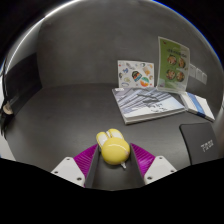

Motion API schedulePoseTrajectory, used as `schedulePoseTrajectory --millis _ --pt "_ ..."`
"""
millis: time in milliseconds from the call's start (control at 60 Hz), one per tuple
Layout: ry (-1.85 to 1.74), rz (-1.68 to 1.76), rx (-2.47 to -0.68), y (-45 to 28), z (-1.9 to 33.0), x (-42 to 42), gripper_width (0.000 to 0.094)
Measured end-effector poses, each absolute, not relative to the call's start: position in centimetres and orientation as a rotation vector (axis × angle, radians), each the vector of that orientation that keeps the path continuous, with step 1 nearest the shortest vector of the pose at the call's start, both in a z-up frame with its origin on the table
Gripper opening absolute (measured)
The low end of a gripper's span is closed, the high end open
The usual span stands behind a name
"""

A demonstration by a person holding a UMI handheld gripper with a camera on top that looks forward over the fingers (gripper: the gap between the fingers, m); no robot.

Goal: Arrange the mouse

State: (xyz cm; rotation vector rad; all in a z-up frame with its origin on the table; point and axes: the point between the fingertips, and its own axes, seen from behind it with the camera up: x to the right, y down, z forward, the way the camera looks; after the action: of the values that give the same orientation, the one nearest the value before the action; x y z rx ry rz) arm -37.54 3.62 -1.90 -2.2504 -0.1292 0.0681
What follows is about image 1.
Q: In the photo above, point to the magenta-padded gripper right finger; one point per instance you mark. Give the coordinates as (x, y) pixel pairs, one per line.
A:
(160, 168)

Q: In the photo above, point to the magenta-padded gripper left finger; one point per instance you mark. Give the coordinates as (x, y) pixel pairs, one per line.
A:
(68, 170)

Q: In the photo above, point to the black mouse pad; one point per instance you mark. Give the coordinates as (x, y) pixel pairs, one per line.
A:
(200, 143)

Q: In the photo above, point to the grey striped cover book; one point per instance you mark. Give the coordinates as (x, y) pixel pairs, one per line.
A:
(146, 105)

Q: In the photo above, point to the white book with blue band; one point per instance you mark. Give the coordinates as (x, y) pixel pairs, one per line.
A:
(198, 105)

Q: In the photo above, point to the white sticker sheet card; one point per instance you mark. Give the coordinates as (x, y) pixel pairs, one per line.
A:
(135, 75)

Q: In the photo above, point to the green menu sign stand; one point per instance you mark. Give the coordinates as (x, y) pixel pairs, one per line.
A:
(173, 65)

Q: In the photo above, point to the white wall sockets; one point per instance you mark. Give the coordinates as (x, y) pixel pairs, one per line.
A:
(200, 75)

